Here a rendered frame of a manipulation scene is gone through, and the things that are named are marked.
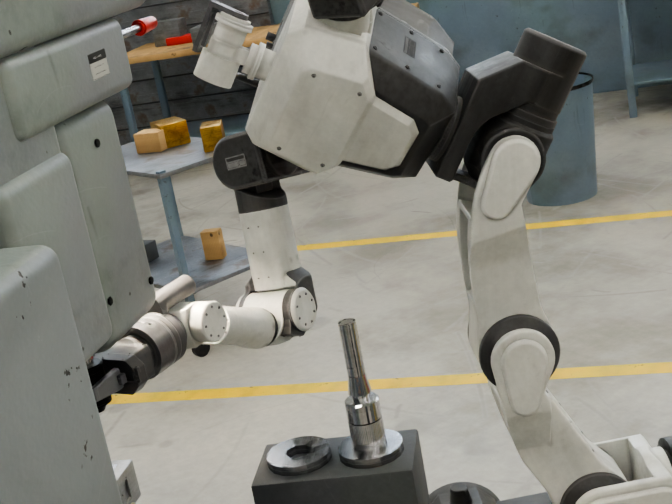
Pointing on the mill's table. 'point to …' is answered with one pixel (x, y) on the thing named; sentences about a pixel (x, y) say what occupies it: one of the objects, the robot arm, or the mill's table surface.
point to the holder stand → (342, 472)
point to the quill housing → (109, 215)
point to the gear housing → (64, 76)
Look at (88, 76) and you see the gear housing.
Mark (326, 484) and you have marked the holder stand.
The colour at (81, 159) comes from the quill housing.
